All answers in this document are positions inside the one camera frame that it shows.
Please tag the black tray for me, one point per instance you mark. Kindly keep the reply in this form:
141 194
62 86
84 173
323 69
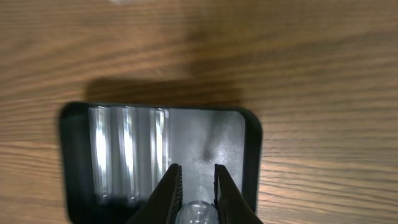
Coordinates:
73 155

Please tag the clear test tube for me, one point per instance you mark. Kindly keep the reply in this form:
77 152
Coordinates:
100 149
159 140
196 214
128 149

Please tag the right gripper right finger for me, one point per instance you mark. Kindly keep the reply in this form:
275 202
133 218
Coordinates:
228 199

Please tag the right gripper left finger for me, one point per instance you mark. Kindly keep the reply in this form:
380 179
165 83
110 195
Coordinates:
164 199

